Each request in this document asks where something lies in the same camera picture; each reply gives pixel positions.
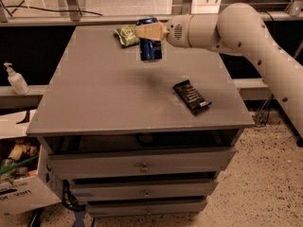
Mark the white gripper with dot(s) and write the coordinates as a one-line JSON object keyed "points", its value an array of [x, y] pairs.
{"points": [[177, 30]]}

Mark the blue pepsi can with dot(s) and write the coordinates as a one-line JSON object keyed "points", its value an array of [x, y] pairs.
{"points": [[150, 50]]}

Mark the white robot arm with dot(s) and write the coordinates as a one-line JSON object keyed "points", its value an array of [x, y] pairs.
{"points": [[238, 29]]}

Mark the green chip bag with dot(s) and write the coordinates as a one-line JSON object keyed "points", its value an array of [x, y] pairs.
{"points": [[126, 35]]}

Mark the black snack bar wrapper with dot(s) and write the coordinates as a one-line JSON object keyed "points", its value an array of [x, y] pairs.
{"points": [[194, 101]]}

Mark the grey drawer cabinet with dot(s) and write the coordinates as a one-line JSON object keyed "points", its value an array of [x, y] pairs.
{"points": [[104, 98]]}

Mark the top grey drawer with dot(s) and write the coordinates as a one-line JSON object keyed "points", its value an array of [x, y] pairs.
{"points": [[140, 163]]}

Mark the grey drawer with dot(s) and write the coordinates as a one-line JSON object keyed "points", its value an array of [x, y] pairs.
{"points": [[140, 163], [141, 208], [143, 190]]}

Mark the grey metal railing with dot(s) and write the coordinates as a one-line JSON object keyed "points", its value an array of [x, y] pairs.
{"points": [[120, 20]]}

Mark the white pump bottle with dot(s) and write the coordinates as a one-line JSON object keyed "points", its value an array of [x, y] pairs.
{"points": [[16, 80]]}

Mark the middle grey drawer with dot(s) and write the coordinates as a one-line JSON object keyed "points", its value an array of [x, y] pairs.
{"points": [[143, 190]]}

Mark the bottom grey drawer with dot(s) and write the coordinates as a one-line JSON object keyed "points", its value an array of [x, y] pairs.
{"points": [[141, 208]]}

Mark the white cardboard box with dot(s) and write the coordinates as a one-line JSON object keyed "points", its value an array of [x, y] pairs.
{"points": [[31, 183]]}

